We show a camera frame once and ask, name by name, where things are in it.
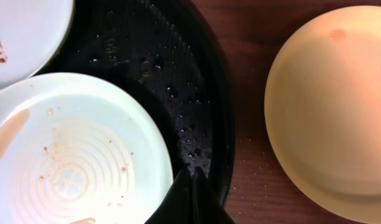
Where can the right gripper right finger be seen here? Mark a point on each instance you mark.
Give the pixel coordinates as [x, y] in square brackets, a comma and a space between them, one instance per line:
[206, 207]

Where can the yellow plate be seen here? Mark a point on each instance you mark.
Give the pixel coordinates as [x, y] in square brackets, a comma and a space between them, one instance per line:
[322, 111]

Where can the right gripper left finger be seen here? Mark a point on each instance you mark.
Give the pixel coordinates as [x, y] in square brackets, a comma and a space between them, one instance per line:
[175, 208]

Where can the round black tray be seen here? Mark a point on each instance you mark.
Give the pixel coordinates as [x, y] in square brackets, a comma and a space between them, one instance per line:
[164, 55]

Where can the light blue plate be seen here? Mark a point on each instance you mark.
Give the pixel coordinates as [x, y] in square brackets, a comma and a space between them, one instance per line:
[78, 149]
[31, 33]

